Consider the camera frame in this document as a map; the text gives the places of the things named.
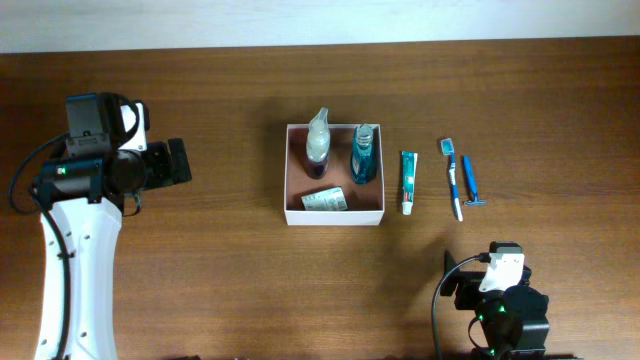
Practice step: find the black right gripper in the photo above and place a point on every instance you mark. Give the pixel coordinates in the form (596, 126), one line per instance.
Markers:
(463, 293)

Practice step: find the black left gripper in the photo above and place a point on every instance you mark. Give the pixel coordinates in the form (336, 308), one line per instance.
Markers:
(177, 160)

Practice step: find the teal white toothpaste tube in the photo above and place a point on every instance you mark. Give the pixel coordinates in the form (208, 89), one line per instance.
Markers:
(409, 167)

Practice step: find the clear spray bottle purple liquid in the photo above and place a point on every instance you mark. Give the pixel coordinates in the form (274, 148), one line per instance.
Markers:
(318, 145)

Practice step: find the green white small tube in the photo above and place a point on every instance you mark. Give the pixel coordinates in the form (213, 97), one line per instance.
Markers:
(331, 199)

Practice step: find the blue mouthwash bottle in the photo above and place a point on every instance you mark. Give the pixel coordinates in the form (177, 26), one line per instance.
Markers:
(362, 163)

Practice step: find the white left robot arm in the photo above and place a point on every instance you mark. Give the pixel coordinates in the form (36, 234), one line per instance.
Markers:
(81, 201)

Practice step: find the white cardboard box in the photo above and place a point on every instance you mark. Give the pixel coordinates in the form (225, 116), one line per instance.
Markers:
(365, 203)

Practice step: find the blue disposable razor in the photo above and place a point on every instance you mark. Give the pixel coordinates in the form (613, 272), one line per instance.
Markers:
(474, 198)

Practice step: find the blue white toothbrush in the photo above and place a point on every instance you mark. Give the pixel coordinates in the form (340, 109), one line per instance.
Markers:
(447, 148)

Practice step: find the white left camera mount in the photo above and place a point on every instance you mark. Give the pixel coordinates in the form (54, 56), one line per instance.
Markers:
(136, 122)

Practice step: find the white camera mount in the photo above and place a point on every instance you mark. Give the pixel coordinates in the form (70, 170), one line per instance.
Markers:
(504, 271)
(136, 122)

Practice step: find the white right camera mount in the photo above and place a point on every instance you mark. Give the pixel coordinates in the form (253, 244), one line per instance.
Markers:
(504, 271)

